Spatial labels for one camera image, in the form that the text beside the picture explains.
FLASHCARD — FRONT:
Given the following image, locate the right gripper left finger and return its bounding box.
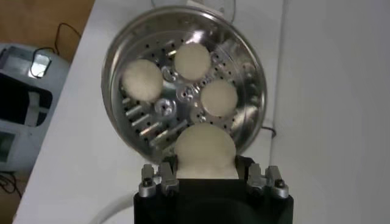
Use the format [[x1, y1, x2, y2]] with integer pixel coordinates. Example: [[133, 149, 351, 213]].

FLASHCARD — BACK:
[[138, 156, 180, 198]]

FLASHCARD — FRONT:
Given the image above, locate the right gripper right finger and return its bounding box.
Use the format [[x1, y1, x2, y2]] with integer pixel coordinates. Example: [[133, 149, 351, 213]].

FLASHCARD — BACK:
[[235, 155, 290, 200]]

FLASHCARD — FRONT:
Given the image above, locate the white steamed baozi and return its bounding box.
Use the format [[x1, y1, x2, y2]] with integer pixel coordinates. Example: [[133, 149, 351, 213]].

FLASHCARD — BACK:
[[174, 43, 212, 82], [174, 122, 240, 180], [200, 79, 239, 118], [121, 59, 164, 103]]

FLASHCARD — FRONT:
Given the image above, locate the perforated steel steamer basket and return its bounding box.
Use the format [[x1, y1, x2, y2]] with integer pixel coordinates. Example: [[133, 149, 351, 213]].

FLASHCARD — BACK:
[[101, 5, 268, 165]]

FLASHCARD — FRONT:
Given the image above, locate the grey robot torso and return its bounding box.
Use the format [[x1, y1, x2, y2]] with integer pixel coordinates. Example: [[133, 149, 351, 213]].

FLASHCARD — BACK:
[[0, 42, 71, 173]]

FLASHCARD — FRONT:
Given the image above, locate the black cooker power cord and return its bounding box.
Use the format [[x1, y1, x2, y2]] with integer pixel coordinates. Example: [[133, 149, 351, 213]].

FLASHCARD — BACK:
[[261, 125, 277, 138]]

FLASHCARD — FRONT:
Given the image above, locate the black floor cable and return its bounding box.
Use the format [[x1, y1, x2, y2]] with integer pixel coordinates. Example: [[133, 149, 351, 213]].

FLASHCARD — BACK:
[[29, 23, 82, 80]]

